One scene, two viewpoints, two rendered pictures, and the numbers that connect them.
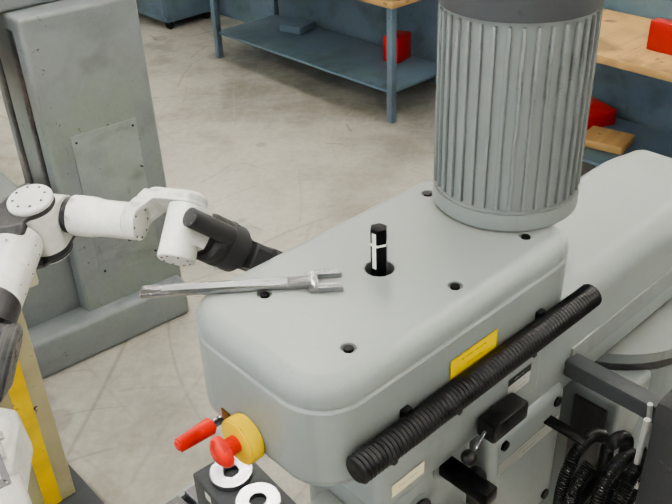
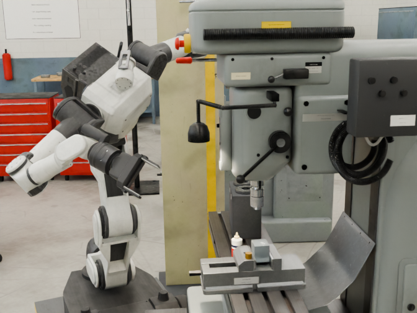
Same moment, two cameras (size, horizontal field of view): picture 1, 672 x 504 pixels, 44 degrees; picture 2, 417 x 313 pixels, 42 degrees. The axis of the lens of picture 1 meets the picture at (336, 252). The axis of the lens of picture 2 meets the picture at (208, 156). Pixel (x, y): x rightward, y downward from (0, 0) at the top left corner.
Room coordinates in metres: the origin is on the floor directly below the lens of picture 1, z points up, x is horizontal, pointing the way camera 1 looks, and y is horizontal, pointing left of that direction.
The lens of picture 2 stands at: (-0.66, -0.98, 1.83)
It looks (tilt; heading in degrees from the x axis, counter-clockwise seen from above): 14 degrees down; 37
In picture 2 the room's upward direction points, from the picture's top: 1 degrees counter-clockwise
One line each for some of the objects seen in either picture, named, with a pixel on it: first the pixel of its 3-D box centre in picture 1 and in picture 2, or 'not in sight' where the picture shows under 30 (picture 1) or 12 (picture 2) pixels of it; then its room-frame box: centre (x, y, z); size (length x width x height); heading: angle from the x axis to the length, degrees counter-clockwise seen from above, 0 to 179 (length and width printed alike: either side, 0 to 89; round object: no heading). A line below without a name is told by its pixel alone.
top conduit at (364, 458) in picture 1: (485, 370); (278, 33); (0.78, -0.18, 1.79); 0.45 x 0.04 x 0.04; 132
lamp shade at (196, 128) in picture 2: not in sight; (198, 131); (0.70, 0.07, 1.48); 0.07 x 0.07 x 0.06
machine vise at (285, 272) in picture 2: not in sight; (251, 267); (0.79, -0.08, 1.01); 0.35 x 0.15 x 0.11; 133
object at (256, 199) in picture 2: not in sight; (257, 198); (0.86, -0.05, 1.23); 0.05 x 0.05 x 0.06
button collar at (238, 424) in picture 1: (242, 438); (187, 43); (0.71, 0.12, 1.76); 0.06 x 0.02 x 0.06; 42
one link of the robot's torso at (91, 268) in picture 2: not in sight; (110, 267); (0.97, 0.84, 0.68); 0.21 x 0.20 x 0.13; 60
